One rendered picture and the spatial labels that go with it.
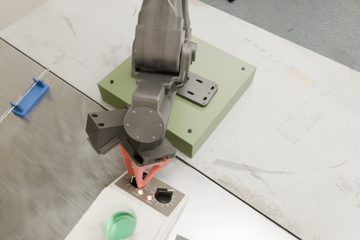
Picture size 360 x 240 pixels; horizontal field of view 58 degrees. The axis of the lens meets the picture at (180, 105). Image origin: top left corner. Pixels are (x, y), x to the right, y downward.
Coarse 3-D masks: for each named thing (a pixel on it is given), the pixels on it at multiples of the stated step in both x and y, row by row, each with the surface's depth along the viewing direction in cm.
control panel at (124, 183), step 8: (128, 176) 62; (120, 184) 59; (128, 184) 60; (152, 184) 61; (160, 184) 62; (128, 192) 58; (136, 192) 58; (144, 192) 59; (152, 192) 60; (176, 192) 61; (144, 200) 57; (152, 200) 58; (176, 200) 59; (160, 208) 57; (168, 208) 57
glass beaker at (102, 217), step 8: (112, 208) 48; (120, 208) 49; (128, 208) 48; (96, 216) 46; (104, 216) 47; (136, 216) 46; (104, 224) 48; (136, 224) 46; (104, 232) 45; (136, 232) 47
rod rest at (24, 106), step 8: (40, 80) 78; (32, 88) 79; (40, 88) 79; (48, 88) 80; (24, 96) 78; (32, 96) 78; (40, 96) 79; (24, 104) 76; (32, 104) 77; (16, 112) 75; (24, 112) 75
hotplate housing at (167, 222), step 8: (120, 176) 62; (112, 184) 59; (168, 184) 63; (136, 200) 57; (184, 200) 61; (152, 208) 56; (176, 208) 58; (160, 216) 55; (168, 216) 56; (176, 216) 59; (168, 224) 55; (160, 232) 54; (168, 232) 59
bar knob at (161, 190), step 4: (160, 188) 59; (156, 192) 58; (160, 192) 58; (164, 192) 58; (168, 192) 58; (172, 192) 59; (156, 196) 58; (160, 196) 58; (164, 196) 59; (168, 196) 59; (160, 200) 58; (164, 200) 58; (168, 200) 58
